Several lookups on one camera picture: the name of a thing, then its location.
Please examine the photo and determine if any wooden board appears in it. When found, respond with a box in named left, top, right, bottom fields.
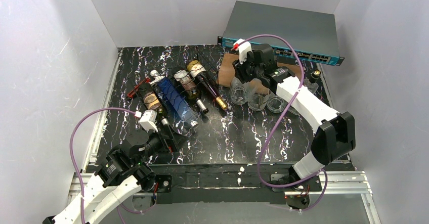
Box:
left=218, top=54, right=302, bottom=95

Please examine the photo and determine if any clear bottle gold label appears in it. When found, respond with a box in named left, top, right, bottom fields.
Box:
left=303, top=70, right=321, bottom=94

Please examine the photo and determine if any red black wine rack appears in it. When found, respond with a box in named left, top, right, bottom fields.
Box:
left=126, top=77, right=151, bottom=100

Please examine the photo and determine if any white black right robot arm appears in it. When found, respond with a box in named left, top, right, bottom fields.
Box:
left=233, top=41, right=356, bottom=187

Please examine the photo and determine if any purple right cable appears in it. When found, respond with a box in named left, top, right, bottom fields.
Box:
left=236, top=34, right=328, bottom=213

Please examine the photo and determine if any clear bottle grey label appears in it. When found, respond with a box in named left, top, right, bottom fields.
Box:
left=230, top=77, right=248, bottom=105

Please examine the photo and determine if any blue square glass bottle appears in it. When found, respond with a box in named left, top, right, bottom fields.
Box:
left=150, top=70, right=198, bottom=128

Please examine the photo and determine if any purple cable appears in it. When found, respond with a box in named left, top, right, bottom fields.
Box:
left=69, top=107, right=142, bottom=224
left=236, top=34, right=328, bottom=213

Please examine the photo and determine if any teal network switch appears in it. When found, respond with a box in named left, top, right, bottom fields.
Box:
left=218, top=1, right=344, bottom=66

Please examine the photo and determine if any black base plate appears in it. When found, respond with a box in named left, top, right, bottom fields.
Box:
left=151, top=164, right=323, bottom=204

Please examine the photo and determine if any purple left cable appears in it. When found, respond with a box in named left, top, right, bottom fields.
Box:
left=69, top=107, right=142, bottom=224

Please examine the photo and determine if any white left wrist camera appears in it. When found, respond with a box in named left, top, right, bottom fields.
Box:
left=139, top=110, right=158, bottom=132

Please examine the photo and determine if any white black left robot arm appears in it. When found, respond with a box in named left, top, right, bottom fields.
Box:
left=43, top=124, right=187, bottom=223

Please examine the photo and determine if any clear round glass bottle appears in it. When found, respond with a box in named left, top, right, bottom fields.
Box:
left=266, top=94, right=288, bottom=113

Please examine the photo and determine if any dark bottle gold foil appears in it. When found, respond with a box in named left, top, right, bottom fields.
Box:
left=186, top=60, right=228, bottom=110

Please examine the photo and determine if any dark bottle brown label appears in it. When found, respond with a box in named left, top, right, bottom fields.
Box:
left=137, top=83, right=169, bottom=125

